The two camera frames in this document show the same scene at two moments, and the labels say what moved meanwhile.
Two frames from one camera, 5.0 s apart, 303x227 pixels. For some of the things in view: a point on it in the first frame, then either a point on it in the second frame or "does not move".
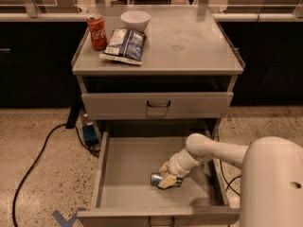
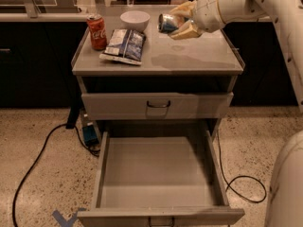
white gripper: (176, 165) -> (205, 12)
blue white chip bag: (126, 45) does not move
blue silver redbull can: (157, 177) -> (168, 24)
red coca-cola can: (98, 31) does not move
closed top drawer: (157, 105) does not move
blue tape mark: (62, 221) does not move
